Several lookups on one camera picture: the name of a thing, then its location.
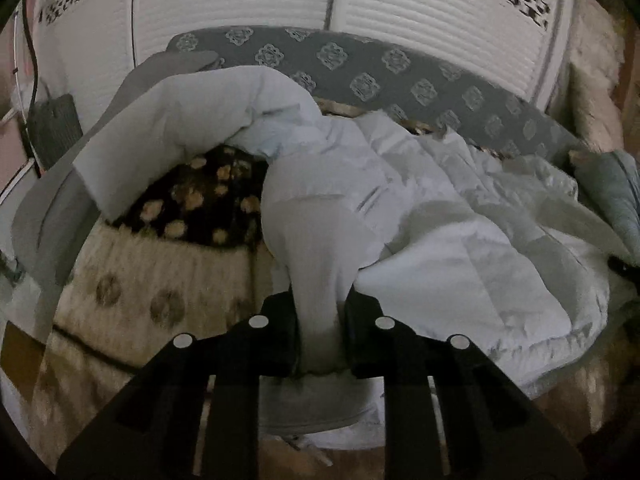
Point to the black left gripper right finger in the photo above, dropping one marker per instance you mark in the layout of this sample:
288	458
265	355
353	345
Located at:
450	413

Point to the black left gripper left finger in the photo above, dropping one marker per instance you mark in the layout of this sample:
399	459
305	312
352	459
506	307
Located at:
192	411

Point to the light blue puffer jacket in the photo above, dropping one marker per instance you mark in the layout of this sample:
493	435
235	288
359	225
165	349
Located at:
448	239

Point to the grey cloth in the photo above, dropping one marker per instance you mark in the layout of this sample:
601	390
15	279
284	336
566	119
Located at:
57	214

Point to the brown floral blanket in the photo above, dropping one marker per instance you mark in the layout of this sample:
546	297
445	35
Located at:
215	200

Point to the teal green quilt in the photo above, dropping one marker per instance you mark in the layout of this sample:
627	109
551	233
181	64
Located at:
611	183

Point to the grey patterned headboard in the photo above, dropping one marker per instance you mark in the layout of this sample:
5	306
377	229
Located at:
407	84

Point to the beige fluffy blanket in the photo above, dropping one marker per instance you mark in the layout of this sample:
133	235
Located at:
595	54

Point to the white louvered wardrobe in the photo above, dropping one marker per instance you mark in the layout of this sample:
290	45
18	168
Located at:
87	47

